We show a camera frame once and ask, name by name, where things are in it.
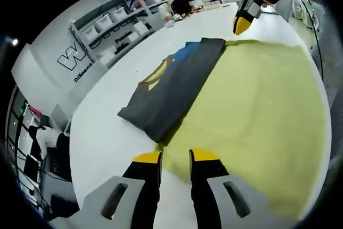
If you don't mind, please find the black cable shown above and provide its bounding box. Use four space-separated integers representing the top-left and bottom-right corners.
277 0 327 81

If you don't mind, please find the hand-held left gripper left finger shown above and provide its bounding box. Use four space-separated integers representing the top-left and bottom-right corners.
82 151 163 229

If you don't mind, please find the yellow blue grey garment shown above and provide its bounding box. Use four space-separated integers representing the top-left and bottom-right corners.
117 38 333 222

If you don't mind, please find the grey metal shelf unit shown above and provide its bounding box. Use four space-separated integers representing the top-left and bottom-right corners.
69 0 200 54

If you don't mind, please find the white storage bin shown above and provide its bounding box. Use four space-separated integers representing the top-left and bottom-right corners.
94 15 112 32
110 7 127 24
81 26 96 41

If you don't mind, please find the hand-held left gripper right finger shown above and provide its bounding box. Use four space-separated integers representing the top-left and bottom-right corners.
188 147 272 229

